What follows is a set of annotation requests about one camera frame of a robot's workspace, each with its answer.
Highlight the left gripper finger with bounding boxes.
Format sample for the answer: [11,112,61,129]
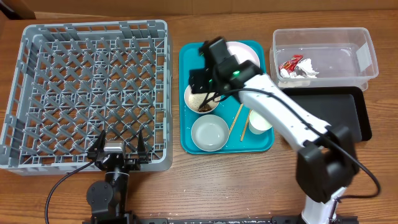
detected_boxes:
[137,130,149,164]
[87,130,106,159]

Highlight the grey bowl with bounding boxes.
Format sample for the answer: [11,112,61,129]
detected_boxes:
[191,114,229,152]

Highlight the white paper cup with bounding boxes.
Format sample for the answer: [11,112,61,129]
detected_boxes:
[249,110,272,134]

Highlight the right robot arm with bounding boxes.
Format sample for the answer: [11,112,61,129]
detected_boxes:
[189,37,361,223]

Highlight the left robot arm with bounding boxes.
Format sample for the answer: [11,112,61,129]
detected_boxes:
[86,131,149,224]

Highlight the grey dishwasher rack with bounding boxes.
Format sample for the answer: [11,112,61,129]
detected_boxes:
[1,20,173,175]

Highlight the brown food scrap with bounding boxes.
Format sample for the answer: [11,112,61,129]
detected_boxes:
[198,104,212,113]

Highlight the teal plastic tray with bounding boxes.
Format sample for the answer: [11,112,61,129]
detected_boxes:
[178,42,275,154]

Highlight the large white plate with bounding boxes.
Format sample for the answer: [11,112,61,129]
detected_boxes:
[226,41,261,67]

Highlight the left wooden chopstick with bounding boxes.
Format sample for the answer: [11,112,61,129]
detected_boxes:
[229,104,243,135]

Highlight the wooden chopstick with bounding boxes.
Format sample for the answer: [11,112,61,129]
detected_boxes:
[240,110,252,142]
[229,104,243,135]

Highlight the right wooden chopstick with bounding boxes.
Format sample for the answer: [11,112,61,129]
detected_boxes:
[240,110,252,142]

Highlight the red snack wrapper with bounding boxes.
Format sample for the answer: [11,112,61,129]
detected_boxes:
[279,55,303,73]

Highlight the clear plastic bin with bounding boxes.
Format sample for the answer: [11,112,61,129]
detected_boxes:
[269,27,379,91]

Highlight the crumpled white paper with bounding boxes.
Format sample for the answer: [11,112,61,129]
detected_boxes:
[279,58,319,78]

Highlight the black tray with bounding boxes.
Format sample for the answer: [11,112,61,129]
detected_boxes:
[283,86,372,142]

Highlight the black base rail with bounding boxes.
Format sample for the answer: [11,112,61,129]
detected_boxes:
[139,215,304,224]

